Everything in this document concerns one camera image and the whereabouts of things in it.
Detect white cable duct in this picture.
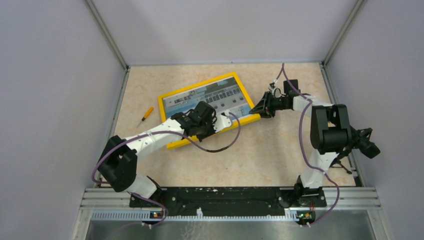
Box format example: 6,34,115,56
91,209,298,222

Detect aluminium front rail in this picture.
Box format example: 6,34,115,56
79,187,382,210

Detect black mini tripod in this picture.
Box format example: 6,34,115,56
330,152,353,175

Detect orange handled screwdriver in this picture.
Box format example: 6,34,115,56
137,106,154,127

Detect yellow picture frame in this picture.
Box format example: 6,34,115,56
157,71,262,151

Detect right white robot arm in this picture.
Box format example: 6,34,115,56
250,79,353,207

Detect building and sky photo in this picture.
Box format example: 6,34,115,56
163,76,254,125

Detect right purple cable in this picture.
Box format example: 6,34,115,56
271,62,341,228

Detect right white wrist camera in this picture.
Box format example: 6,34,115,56
268,83,282,98

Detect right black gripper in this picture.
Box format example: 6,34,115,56
249,91,289,119

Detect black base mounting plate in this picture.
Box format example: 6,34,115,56
129,186,327,217

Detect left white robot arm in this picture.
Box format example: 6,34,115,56
96,101,231,207

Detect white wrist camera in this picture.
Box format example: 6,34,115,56
213,114,233,132
268,83,282,98

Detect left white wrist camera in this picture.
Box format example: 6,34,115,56
213,114,233,132

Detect purple cable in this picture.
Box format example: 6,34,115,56
91,111,242,229
271,62,341,228

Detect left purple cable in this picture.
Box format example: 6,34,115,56
91,111,242,229

